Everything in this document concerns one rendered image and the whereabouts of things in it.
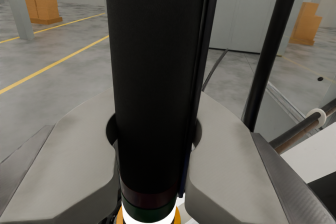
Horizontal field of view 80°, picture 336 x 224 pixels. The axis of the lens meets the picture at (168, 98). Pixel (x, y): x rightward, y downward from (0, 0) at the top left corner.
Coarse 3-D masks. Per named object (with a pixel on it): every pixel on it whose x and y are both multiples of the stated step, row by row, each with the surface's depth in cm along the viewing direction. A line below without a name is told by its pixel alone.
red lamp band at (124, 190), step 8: (120, 176) 10; (120, 184) 11; (176, 184) 11; (128, 192) 10; (136, 192) 10; (160, 192) 10; (168, 192) 10; (128, 200) 11; (136, 200) 10; (144, 200) 10; (152, 200) 10; (160, 200) 10; (168, 200) 11
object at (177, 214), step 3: (120, 207) 14; (177, 207) 14; (120, 210) 14; (177, 210) 14; (120, 213) 14; (174, 213) 14; (177, 213) 14; (117, 216) 14; (120, 216) 13; (177, 216) 14; (117, 219) 13; (120, 219) 13; (174, 219) 13; (177, 219) 14; (117, 222) 13; (120, 222) 13; (174, 222) 13; (177, 222) 13
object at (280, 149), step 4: (332, 108) 34; (328, 112) 33; (332, 112) 34; (316, 120) 30; (312, 124) 30; (316, 124) 30; (304, 128) 28; (308, 128) 29; (312, 128) 30; (300, 132) 28; (304, 132) 28; (296, 136) 27; (300, 136) 28; (288, 140) 26; (292, 140) 26; (296, 140) 27; (284, 144) 25; (288, 144) 26; (276, 148) 24; (280, 148) 25; (284, 148) 25; (280, 152) 25
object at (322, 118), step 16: (288, 0) 11; (272, 16) 12; (288, 16) 12; (272, 32) 12; (272, 48) 13; (272, 64) 13; (256, 80) 14; (256, 96) 15; (256, 112) 15; (320, 112) 30; (272, 144) 23
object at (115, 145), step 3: (114, 144) 59; (117, 144) 54; (114, 147) 58; (117, 147) 53; (117, 150) 52; (117, 153) 51; (117, 156) 51; (117, 159) 51; (117, 162) 51; (117, 165) 50; (117, 168) 50; (117, 171) 50
